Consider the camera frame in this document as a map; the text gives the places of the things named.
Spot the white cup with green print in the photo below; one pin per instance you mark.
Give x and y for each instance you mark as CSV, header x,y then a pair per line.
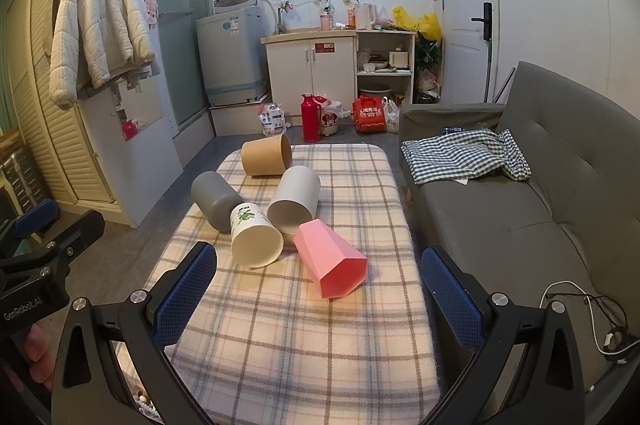
x,y
255,240

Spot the open shelf cabinet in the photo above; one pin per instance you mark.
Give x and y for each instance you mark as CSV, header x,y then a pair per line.
x,y
407,55

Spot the brown paper cup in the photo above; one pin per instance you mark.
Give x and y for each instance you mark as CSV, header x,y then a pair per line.
x,y
265,155

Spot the pink bottle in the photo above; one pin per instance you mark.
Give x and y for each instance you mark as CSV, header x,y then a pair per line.
x,y
326,21

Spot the pink faceted cup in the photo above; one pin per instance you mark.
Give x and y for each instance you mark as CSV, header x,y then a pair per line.
x,y
330,265

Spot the silver suitcase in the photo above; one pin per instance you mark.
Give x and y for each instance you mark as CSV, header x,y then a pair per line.
x,y
17,177

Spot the orange bottle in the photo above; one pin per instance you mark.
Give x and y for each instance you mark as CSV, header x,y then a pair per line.
x,y
351,19

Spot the laundry basket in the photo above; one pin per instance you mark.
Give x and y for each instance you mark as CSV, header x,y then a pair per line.
x,y
235,3

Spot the white puffer jacket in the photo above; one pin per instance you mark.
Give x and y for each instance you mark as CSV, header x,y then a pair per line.
x,y
95,20

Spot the yellow plastic bag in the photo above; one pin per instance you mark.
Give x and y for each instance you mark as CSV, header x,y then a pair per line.
x,y
425,22

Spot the green checkered cloth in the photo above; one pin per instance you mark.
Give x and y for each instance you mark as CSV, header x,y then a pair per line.
x,y
450,155

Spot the red bag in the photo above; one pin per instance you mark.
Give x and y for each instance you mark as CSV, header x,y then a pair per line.
x,y
369,116

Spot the cream small appliance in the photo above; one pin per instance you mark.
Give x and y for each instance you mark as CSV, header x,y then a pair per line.
x,y
398,60

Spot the louvered wardrobe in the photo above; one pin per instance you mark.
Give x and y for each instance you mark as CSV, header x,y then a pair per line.
x,y
30,105

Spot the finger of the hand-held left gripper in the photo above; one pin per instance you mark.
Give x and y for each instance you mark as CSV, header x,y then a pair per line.
x,y
75,232
36,215

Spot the light grey cup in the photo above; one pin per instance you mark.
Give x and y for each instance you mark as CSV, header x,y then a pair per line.
x,y
295,195

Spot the grey sofa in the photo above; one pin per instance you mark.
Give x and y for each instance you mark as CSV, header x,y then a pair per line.
x,y
500,215

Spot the white sink cabinet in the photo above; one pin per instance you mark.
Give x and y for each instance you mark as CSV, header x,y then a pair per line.
x,y
300,70

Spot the white plastic bag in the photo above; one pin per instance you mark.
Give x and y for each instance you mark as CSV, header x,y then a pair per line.
x,y
391,117

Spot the white cartoon bin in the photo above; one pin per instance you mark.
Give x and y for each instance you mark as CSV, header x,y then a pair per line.
x,y
331,120

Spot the tissue pack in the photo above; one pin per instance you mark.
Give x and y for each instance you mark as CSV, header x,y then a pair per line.
x,y
272,119

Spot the metal faucet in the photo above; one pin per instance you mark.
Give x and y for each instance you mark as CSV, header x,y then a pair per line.
x,y
286,7

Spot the dark grey cup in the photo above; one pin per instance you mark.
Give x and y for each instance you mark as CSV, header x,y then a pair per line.
x,y
215,200

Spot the plaid blanket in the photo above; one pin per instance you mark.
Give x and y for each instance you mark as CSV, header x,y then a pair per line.
x,y
300,355

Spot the white washer platform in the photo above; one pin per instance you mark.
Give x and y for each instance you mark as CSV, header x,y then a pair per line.
x,y
235,117

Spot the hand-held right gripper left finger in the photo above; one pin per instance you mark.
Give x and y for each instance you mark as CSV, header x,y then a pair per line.
x,y
185,300

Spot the grey washing machine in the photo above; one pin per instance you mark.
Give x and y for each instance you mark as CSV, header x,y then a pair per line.
x,y
230,50

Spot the red thermos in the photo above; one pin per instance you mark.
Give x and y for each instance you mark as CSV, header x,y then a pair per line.
x,y
311,120

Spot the white electric kettle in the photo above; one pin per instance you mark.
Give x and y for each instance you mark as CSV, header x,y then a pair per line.
x,y
365,16

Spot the frosted glass sliding door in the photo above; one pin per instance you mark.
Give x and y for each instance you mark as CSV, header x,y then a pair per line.
x,y
175,30

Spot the person's left hand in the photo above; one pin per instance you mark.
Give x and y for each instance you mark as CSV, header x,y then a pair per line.
x,y
37,352

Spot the green plant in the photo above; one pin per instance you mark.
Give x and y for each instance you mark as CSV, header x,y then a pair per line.
x,y
427,55

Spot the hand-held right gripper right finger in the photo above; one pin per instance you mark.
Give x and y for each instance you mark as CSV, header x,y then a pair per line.
x,y
450,300

